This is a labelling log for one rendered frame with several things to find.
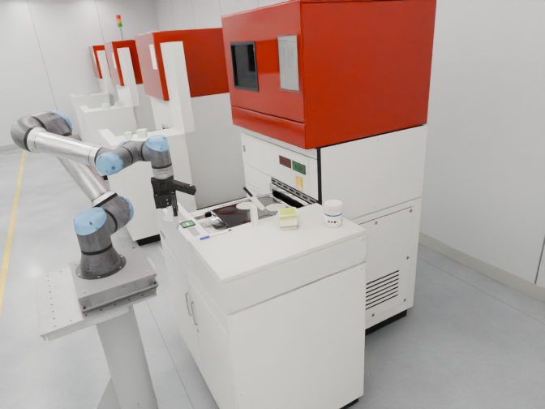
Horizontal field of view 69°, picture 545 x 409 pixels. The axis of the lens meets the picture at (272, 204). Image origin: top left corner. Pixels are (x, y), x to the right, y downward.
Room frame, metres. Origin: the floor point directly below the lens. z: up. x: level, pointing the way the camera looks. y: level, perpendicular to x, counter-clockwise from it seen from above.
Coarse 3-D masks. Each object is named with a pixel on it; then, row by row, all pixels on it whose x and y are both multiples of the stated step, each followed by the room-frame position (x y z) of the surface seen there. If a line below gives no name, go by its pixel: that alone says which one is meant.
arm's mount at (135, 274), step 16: (128, 256) 1.45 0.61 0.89; (144, 256) 1.45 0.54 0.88; (80, 272) 1.35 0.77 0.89; (112, 272) 1.34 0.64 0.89; (128, 272) 1.34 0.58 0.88; (144, 272) 1.33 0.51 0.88; (80, 288) 1.24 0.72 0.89; (96, 288) 1.24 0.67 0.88; (112, 288) 1.24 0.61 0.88; (128, 288) 1.27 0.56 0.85; (144, 288) 1.30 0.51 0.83; (80, 304) 1.22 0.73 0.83; (96, 304) 1.21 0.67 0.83
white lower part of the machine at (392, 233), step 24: (360, 216) 1.83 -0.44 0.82; (384, 216) 1.89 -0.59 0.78; (408, 216) 1.97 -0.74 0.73; (384, 240) 1.89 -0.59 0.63; (408, 240) 1.98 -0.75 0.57; (384, 264) 1.90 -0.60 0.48; (408, 264) 1.98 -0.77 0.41; (384, 288) 1.91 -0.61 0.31; (408, 288) 1.99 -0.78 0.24; (384, 312) 1.91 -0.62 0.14
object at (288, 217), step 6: (282, 210) 1.48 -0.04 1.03; (288, 210) 1.47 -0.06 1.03; (294, 210) 1.47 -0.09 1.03; (282, 216) 1.43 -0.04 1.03; (288, 216) 1.43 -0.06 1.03; (294, 216) 1.43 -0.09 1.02; (282, 222) 1.43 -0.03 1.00; (288, 222) 1.43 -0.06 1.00; (294, 222) 1.43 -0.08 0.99; (282, 228) 1.43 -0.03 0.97; (288, 228) 1.43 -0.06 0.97; (294, 228) 1.44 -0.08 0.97
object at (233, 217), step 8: (248, 200) 1.95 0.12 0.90; (264, 200) 1.93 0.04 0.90; (272, 200) 1.92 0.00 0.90; (280, 200) 1.91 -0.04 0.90; (224, 208) 1.87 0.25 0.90; (232, 208) 1.87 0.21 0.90; (224, 216) 1.77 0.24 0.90; (232, 216) 1.76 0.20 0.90; (240, 216) 1.76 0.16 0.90; (248, 216) 1.75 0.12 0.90; (264, 216) 1.73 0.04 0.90; (232, 224) 1.67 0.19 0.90; (240, 224) 1.66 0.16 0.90
